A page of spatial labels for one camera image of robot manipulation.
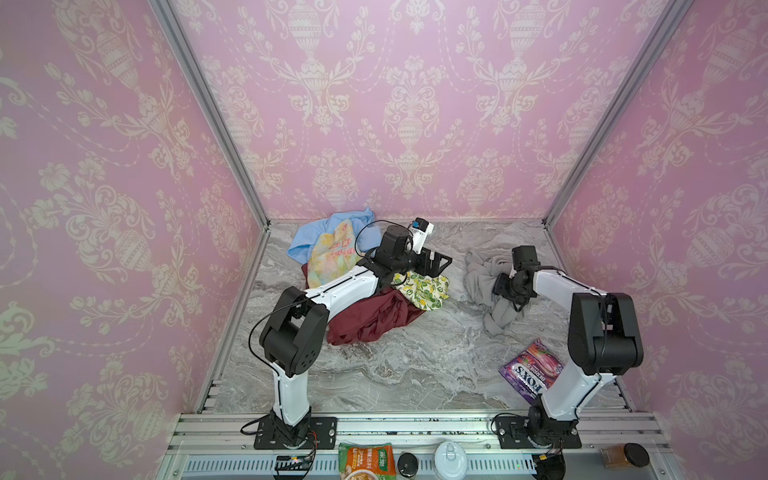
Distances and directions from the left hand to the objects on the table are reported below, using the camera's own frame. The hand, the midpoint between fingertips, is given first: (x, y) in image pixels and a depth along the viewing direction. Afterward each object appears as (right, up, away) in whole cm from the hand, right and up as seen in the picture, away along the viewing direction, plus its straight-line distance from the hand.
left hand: (441, 257), depth 85 cm
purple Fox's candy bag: (+25, -31, -4) cm, 40 cm away
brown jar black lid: (+36, -42, -21) cm, 59 cm away
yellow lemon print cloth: (-3, -11, +9) cm, 15 cm away
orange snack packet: (-20, -47, -16) cm, 53 cm away
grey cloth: (+15, -7, +12) cm, 20 cm away
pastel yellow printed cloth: (-34, 0, +14) cm, 36 cm away
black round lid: (-11, -42, -23) cm, 50 cm away
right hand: (+23, -11, +13) cm, 29 cm away
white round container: (-1, -45, -19) cm, 49 cm away
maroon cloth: (-20, -18, +2) cm, 28 cm away
